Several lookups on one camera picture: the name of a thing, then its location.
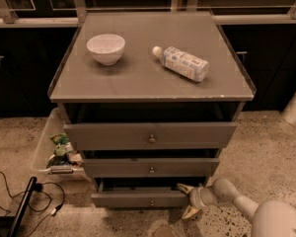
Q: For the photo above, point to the green snack packets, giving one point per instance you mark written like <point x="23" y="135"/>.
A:
<point x="63" y="152"/>

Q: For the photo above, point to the grey middle drawer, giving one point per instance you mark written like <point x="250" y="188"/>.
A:
<point x="150" y="167"/>

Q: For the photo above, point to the grey bottom drawer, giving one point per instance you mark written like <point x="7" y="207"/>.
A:
<point x="142" y="192"/>

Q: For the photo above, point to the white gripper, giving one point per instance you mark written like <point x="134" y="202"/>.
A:
<point x="196" y="197"/>

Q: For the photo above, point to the black bar on floor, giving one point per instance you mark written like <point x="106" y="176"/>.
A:
<point x="22" y="207"/>

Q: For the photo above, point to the clear plastic storage bin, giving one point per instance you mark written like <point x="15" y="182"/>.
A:
<point x="45" y="149"/>

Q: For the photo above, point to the white ceramic bowl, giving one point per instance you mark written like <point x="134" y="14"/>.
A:
<point x="107" y="48"/>

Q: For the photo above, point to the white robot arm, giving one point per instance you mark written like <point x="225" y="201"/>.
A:
<point x="271" y="218"/>

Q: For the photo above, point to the plastic water bottle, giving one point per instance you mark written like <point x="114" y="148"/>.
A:
<point x="183" y="63"/>

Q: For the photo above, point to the grey drawer cabinet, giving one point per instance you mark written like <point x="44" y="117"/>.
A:
<point x="139" y="89"/>

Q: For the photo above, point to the grey drawer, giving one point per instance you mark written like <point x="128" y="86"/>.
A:
<point x="149" y="135"/>
<point x="150" y="167"/>
<point x="142" y="192"/>

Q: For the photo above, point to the grey top drawer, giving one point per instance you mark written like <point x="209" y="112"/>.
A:
<point x="149" y="135"/>

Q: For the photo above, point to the metal railing frame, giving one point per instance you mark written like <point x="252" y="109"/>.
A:
<point x="14" y="13"/>

